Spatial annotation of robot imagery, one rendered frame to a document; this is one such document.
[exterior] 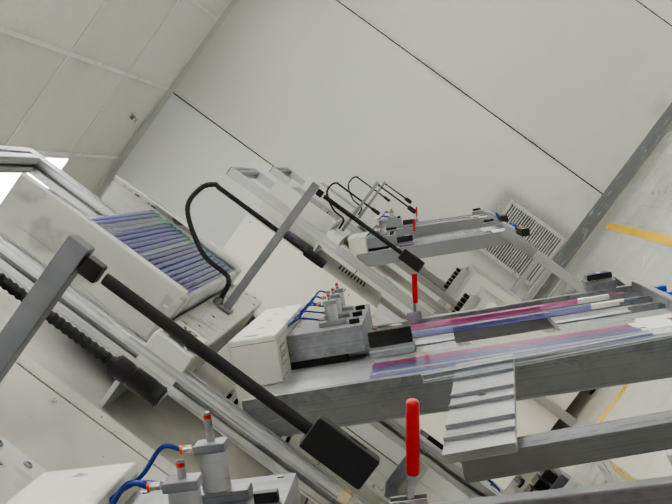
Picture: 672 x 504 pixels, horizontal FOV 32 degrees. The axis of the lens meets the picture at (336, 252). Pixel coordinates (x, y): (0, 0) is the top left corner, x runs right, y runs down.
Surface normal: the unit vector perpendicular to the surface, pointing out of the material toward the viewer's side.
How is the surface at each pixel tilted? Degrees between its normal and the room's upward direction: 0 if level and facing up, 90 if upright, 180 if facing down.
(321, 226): 90
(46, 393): 90
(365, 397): 90
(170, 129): 90
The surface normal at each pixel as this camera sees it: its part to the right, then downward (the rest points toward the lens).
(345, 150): -0.07, 0.06
